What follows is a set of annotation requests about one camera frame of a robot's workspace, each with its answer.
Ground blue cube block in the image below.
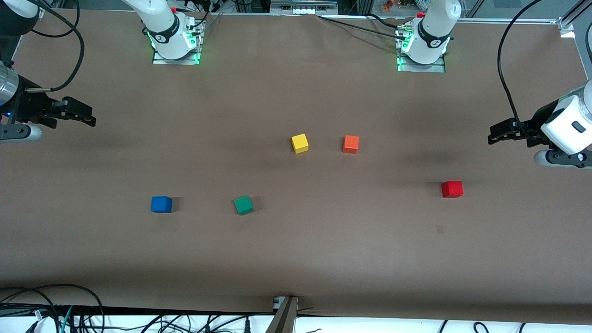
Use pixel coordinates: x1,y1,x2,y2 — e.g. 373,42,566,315
150,196,173,214

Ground red cube block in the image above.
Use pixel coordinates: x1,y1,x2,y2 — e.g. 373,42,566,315
441,180,464,198

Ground silver aluminium frame bracket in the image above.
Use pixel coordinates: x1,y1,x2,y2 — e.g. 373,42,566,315
271,0,339,15

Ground teal floor cable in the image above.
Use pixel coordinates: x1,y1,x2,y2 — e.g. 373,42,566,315
59,305,75,333

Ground black cable across table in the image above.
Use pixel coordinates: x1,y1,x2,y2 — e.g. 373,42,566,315
317,14,407,40

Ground grey metal camera post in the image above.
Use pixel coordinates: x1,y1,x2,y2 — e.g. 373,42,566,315
266,296,299,333

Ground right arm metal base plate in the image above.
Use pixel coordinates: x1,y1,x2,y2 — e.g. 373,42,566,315
152,18,205,65

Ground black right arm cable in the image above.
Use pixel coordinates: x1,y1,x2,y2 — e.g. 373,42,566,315
25,0,86,93

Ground aluminium frame corner strut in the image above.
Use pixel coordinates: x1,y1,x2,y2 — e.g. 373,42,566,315
557,0,592,38

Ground black looped floor cable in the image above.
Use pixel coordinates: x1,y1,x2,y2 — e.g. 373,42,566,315
0,283,105,333

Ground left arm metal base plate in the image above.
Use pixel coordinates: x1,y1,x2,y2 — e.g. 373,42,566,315
396,25,447,74

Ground green cube block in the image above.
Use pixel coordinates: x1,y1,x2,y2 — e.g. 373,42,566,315
234,195,254,216

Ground brown table cover sheet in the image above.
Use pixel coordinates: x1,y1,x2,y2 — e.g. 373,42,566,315
0,9,592,324

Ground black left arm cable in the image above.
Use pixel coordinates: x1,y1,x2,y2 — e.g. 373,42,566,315
497,0,544,139

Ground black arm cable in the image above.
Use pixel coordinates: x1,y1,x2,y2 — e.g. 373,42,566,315
497,0,544,139
25,0,86,93

